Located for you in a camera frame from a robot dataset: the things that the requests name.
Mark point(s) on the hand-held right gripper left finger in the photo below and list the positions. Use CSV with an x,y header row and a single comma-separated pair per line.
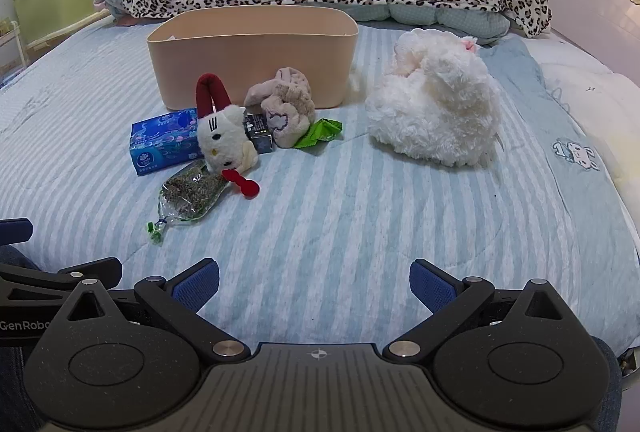
x,y
197,286

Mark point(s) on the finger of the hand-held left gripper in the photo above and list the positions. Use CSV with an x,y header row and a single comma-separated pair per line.
x,y
60,276
14,231

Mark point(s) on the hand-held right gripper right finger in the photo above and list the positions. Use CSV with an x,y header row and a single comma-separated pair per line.
x,y
431,286

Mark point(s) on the clear bag of dried herbs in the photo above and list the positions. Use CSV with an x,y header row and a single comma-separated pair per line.
x,y
192,192

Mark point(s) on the striped bed sheet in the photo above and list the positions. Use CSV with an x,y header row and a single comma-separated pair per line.
x,y
325,222

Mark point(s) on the blue tissue pack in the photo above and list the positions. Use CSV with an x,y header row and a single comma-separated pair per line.
x,y
160,141

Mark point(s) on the white cat plush toy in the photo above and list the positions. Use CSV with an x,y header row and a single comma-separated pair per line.
x,y
222,136

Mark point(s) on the small black box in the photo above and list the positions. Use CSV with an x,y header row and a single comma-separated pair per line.
x,y
259,135

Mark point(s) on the white fluffy plush toy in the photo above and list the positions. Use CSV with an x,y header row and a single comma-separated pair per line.
x,y
435,111

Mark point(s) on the green wrapper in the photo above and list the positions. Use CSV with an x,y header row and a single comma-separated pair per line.
x,y
317,131

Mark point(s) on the person's right jeans leg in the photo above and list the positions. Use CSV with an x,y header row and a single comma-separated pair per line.
x,y
607,382

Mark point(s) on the light blue rabbit print quilt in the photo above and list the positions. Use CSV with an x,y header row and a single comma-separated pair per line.
x,y
550,121

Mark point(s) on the beige plush toy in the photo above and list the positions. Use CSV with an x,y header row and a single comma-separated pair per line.
x,y
287,101

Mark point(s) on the beige plastic storage basket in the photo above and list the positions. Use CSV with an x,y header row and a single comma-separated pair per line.
x,y
250,56

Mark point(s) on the white duvet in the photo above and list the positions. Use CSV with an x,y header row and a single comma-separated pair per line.
x,y
600,101

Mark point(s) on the teal checked quilt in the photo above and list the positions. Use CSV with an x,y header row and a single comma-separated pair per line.
x,y
440,19

